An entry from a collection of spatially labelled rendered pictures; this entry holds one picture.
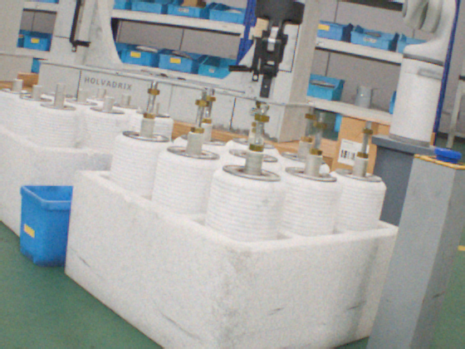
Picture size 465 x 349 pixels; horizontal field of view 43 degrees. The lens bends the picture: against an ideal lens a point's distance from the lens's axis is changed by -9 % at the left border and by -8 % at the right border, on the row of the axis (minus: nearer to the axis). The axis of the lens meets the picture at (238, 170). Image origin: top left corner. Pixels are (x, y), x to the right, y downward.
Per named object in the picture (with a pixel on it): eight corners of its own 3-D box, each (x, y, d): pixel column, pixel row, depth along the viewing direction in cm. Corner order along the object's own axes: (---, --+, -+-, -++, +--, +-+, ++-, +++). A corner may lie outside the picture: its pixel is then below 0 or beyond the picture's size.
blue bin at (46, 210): (140, 242, 130) (148, 185, 128) (173, 260, 122) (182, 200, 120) (12, 248, 109) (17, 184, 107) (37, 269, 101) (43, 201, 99)
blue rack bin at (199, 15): (185, 21, 641) (189, 1, 638) (219, 25, 629) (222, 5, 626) (163, 14, 595) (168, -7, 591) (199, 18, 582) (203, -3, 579)
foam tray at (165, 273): (231, 260, 129) (247, 174, 127) (384, 331, 102) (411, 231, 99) (64, 273, 102) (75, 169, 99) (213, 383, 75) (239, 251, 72)
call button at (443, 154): (439, 161, 85) (442, 147, 85) (463, 168, 82) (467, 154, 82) (427, 160, 82) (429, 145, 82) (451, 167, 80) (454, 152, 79)
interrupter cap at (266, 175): (228, 179, 77) (230, 173, 77) (216, 167, 84) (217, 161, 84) (288, 187, 79) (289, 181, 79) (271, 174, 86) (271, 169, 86)
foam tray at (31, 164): (96, 190, 168) (106, 124, 165) (183, 237, 140) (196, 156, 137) (-36, 189, 141) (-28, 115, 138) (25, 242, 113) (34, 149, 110)
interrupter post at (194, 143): (184, 156, 89) (188, 132, 88) (183, 153, 91) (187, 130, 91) (202, 159, 89) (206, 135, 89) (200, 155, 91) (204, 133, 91)
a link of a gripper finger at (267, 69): (265, 63, 96) (259, 96, 96) (263, 62, 93) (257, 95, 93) (275, 66, 96) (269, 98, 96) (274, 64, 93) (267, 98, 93)
